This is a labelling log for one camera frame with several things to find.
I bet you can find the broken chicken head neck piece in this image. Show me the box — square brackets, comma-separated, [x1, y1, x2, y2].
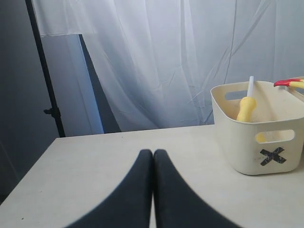
[237, 76, 257, 123]

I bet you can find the whole rubber chicken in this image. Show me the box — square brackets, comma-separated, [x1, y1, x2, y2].
[274, 76, 304, 89]

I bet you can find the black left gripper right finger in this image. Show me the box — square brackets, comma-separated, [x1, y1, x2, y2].
[153, 149, 239, 228]

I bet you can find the headless rubber chicken body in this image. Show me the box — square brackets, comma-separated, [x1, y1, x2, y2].
[256, 133, 266, 143]

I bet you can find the cream bin marked X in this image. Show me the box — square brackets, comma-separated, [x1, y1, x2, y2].
[210, 81, 304, 175]

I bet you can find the black backdrop stand pole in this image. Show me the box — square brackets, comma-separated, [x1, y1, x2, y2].
[25, 0, 66, 138]

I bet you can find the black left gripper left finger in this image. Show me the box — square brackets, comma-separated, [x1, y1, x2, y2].
[68, 149, 154, 228]

